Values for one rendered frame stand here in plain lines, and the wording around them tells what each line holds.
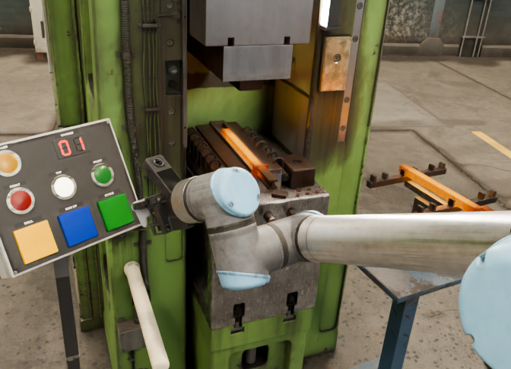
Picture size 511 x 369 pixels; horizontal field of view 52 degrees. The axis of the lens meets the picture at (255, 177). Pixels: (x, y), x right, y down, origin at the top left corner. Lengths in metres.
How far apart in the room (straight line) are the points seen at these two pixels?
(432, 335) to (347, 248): 1.80
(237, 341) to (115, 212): 0.73
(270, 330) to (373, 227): 1.09
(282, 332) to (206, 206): 1.03
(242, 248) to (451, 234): 0.37
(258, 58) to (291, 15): 0.14
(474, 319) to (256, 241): 0.50
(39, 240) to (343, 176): 1.09
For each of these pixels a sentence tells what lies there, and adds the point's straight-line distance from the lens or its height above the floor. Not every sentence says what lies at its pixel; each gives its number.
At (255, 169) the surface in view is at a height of 1.01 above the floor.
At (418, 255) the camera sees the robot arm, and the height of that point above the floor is 1.26.
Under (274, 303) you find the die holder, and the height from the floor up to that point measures 0.53.
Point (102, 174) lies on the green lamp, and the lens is 1.31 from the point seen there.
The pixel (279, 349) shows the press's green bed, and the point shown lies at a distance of 2.03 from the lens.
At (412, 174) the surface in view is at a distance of 1.72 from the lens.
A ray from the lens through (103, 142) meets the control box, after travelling 1.33.
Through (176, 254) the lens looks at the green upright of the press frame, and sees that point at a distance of 1.80.
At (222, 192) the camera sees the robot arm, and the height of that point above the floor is 1.24.
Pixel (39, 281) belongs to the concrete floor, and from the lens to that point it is 2.85.
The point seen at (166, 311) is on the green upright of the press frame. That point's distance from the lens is 1.93.
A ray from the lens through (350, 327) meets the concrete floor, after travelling 2.56.
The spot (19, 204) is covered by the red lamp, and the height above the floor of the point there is 1.09.
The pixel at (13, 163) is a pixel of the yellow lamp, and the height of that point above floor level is 1.16.
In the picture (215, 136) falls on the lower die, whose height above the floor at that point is 0.99.
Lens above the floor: 1.66
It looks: 26 degrees down
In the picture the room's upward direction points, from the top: 4 degrees clockwise
